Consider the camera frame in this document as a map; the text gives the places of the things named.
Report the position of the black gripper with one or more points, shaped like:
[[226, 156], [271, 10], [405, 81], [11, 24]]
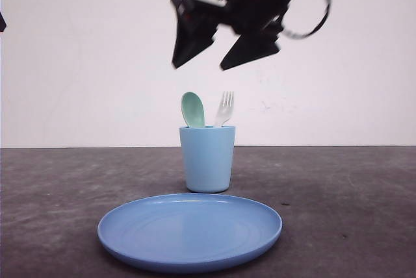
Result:
[[256, 22]]

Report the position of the white plastic fork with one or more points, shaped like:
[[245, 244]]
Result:
[[225, 109]]

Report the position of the mint green plastic spoon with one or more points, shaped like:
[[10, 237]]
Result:
[[192, 110]]

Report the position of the light blue plastic cup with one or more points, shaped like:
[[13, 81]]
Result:
[[207, 157]]

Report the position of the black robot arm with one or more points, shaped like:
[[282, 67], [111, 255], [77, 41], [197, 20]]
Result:
[[2, 23]]

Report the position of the blue plastic plate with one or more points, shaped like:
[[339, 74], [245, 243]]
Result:
[[189, 233]]

